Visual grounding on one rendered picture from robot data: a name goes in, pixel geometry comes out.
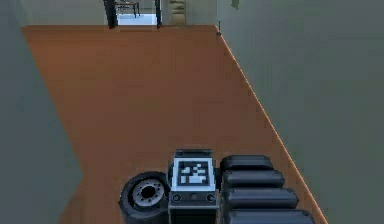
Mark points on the black door frame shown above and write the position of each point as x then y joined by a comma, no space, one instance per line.
111,13

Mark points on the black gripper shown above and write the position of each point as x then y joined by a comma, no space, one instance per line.
145,195

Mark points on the dark wooden chair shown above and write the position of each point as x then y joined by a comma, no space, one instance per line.
128,6

